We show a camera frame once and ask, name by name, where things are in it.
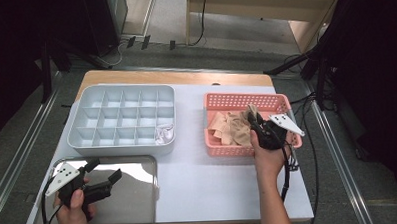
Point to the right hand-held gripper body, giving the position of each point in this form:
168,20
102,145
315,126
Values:
283,120

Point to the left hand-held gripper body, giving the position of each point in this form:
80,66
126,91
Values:
62,176

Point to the tan sock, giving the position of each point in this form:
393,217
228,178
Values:
245,137
233,129

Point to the grey transparent box lid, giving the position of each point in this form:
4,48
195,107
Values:
133,201

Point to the white divided storage box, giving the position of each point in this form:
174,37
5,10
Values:
121,150

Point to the pink perforated plastic basket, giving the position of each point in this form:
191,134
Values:
228,151

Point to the white sock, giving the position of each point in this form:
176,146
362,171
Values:
168,129
160,136

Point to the person's right hand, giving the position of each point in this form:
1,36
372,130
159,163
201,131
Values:
270,161

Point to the person's left hand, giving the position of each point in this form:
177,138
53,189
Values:
73,219

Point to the black metal stand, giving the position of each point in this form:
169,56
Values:
46,80
322,87

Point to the dark curtain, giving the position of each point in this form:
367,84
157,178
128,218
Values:
10,48
378,69

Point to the light wooden desk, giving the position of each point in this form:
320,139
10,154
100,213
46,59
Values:
266,3

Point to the dark cabinet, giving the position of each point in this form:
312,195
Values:
100,25

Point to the aluminium floor rail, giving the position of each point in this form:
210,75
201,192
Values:
338,167
185,69
21,155

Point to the small black floor bracket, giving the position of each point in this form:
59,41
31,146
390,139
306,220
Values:
145,42
172,45
131,42

